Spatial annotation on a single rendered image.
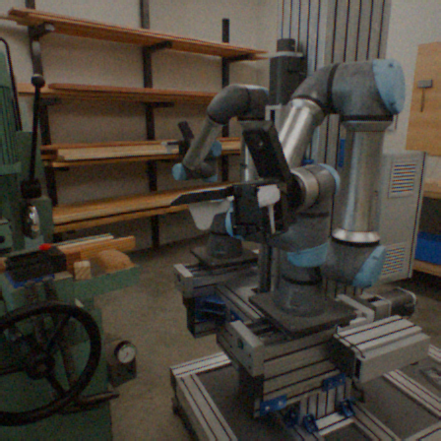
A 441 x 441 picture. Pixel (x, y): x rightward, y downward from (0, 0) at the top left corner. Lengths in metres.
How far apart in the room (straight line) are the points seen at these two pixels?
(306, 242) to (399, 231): 0.78
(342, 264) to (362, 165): 0.24
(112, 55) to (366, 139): 3.15
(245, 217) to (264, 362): 0.58
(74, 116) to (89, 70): 0.43
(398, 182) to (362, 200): 0.47
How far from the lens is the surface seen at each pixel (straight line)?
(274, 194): 0.47
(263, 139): 0.55
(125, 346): 1.21
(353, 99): 0.92
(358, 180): 0.93
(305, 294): 1.06
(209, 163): 1.70
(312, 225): 0.71
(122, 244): 1.33
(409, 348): 1.23
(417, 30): 3.90
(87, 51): 3.74
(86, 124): 3.67
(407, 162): 1.42
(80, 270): 1.13
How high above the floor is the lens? 1.33
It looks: 15 degrees down
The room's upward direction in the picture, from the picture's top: straight up
